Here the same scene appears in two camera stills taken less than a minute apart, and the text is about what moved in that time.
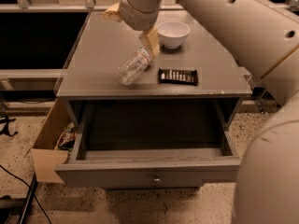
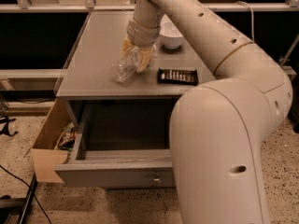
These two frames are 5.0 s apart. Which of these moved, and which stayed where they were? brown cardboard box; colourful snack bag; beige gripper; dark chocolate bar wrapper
Moved: beige gripper
Stayed: dark chocolate bar wrapper; brown cardboard box; colourful snack bag
